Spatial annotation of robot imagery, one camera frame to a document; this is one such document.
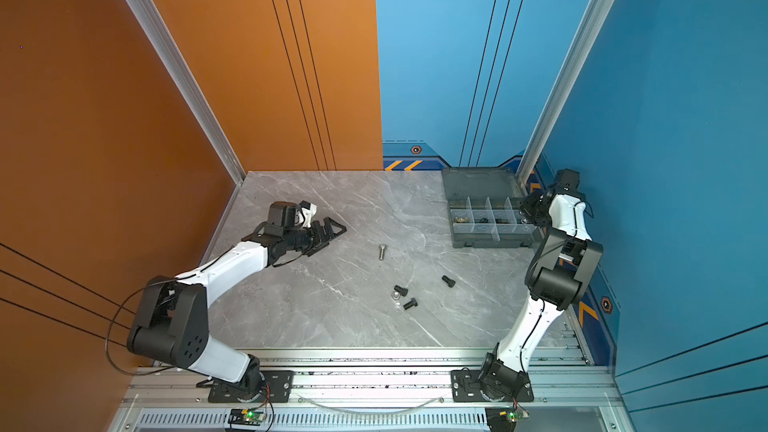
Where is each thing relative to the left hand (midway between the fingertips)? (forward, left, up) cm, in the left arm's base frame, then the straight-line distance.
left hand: (339, 232), depth 88 cm
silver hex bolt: (0, -12, -12) cm, 17 cm away
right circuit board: (-44, -43, -14) cm, 63 cm away
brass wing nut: (+14, -40, -11) cm, 44 cm away
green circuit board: (-44, +19, -15) cm, 50 cm away
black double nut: (+13, -55, -11) cm, 57 cm away
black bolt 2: (-17, -21, -12) cm, 30 cm away
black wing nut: (+14, -47, -11) cm, 51 cm away
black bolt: (-13, -19, -12) cm, 26 cm away
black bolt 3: (-10, -34, -12) cm, 37 cm away
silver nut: (-14, -17, -12) cm, 25 cm away
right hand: (+12, -58, -1) cm, 59 cm away
